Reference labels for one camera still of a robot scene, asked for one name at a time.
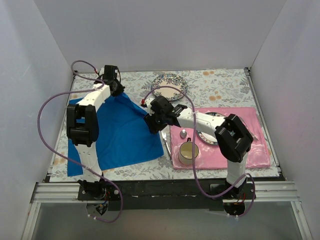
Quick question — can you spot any blue cloth napkin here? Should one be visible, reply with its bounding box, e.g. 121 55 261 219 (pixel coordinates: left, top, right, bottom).
66 92 165 177

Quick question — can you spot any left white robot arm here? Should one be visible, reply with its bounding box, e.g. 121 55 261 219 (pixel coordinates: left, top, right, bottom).
66 65 125 200

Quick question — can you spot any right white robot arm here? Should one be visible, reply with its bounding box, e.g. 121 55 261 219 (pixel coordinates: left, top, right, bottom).
141 96 254 199

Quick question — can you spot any silver knife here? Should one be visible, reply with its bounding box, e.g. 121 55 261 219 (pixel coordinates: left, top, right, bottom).
161 131 172 159

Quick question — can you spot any blue floral plate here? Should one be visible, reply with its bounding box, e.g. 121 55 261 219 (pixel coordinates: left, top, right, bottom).
151 73 188 102

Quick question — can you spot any silver spoon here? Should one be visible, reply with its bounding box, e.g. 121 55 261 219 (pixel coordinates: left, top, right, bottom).
179 129 188 139

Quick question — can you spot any cream enamel mug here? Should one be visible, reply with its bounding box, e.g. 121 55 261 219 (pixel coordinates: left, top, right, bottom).
178 137 193 166

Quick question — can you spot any green rimmed white plate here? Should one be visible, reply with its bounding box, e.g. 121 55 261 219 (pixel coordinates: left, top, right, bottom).
197 111 225 146

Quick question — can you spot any pink placemat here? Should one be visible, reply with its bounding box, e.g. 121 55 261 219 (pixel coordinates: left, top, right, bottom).
170 107 271 170

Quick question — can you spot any silver fork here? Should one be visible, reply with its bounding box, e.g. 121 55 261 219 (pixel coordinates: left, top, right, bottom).
239 117 259 141

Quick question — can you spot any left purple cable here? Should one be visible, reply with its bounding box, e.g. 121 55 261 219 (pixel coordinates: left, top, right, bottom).
37 59 124 224

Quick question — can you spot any purple cable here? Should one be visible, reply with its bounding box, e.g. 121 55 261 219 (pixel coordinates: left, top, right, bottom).
37 59 124 224
141 85 257 218

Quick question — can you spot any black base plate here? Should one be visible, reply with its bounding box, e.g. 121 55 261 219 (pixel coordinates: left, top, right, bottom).
77 178 253 211

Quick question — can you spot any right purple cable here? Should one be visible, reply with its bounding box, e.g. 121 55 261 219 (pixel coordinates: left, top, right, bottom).
141 85 257 218

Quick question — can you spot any aluminium frame rail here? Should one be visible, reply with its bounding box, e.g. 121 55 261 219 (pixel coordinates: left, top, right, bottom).
30 181 312 240

